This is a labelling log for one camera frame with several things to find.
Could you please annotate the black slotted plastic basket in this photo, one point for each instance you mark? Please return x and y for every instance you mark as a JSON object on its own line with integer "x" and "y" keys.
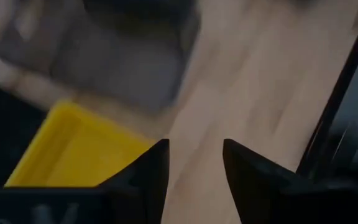
{"x": 120, "y": 68}

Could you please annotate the yellow slotted plastic basket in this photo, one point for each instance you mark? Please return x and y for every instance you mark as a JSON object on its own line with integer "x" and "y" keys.
{"x": 82, "y": 149}

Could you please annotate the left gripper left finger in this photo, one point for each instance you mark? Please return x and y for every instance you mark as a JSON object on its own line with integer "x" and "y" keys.
{"x": 145, "y": 180}

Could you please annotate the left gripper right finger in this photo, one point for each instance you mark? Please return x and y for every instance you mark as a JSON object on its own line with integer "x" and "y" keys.
{"x": 253, "y": 186}

